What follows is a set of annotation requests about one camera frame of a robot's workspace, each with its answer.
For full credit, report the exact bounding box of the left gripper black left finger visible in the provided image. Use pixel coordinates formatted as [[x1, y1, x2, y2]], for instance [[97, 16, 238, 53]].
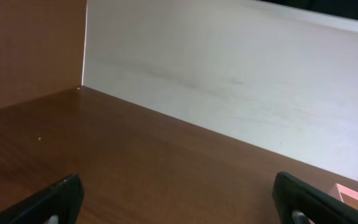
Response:
[[0, 174, 84, 224]]

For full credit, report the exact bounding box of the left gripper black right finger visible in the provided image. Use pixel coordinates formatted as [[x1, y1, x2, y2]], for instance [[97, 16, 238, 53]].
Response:
[[272, 172, 358, 224]]

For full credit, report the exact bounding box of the pink cardboard box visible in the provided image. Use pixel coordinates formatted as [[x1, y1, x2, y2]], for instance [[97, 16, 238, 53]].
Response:
[[311, 184, 358, 224]]

